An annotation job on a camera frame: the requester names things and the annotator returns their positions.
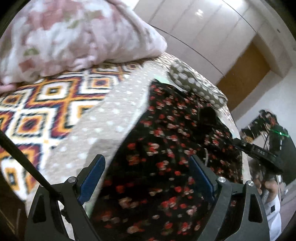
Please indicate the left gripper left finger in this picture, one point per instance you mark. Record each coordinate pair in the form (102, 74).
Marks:
(65, 200)

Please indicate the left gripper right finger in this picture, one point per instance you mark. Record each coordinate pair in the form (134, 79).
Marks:
(234, 211)

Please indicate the black floral dress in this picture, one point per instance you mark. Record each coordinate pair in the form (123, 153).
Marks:
(149, 192)

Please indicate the green white patterned pillow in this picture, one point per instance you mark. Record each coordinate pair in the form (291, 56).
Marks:
(189, 79)

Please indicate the brown wooden door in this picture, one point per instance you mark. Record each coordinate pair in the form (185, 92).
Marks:
(249, 69)

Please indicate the patchwork quilted bedspread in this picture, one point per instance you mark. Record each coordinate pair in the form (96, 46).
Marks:
(103, 129)

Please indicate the geometric orange patterned blanket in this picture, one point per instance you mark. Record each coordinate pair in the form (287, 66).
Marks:
(39, 115)

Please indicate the white wardrobe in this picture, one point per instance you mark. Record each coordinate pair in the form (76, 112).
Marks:
(211, 35)

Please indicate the pink floral comforter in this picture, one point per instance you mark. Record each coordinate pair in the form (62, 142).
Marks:
(46, 38)

